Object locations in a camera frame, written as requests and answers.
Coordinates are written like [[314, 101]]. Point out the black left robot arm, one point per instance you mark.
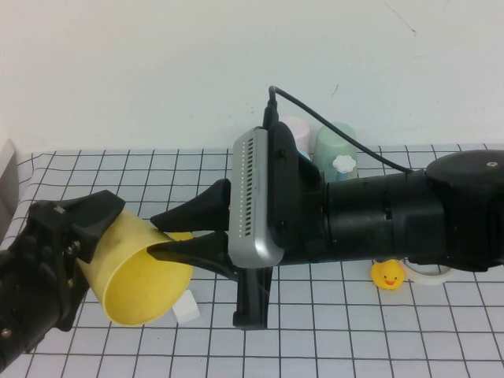
[[19, 315]]

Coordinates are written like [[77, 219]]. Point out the grey side panel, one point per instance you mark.
[[7, 189]]

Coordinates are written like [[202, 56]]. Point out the yellow foam cube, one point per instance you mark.
[[181, 236]]

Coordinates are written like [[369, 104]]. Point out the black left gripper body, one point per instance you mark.
[[43, 256]]

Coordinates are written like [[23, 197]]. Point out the white foam cube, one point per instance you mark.
[[189, 309]]

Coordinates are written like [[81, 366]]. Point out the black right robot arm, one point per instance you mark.
[[413, 216]]

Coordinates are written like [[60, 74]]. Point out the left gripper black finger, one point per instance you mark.
[[94, 216]]

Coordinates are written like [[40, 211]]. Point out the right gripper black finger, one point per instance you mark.
[[201, 212], [197, 252]]

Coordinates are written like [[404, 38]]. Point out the pink plastic cup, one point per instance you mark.
[[299, 130]]

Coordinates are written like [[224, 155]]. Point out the yellow plastic cup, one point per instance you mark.
[[130, 252]]

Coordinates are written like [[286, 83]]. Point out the white checkered tablecloth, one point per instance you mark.
[[315, 334]]

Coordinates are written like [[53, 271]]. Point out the yellow rubber duck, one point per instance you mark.
[[388, 275]]

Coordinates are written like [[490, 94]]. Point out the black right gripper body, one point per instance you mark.
[[252, 303]]

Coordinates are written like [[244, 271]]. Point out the green plastic cup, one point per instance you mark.
[[334, 141]]

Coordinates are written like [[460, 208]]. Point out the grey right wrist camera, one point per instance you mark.
[[252, 197]]

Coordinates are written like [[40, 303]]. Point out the white tape roll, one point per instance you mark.
[[429, 279]]

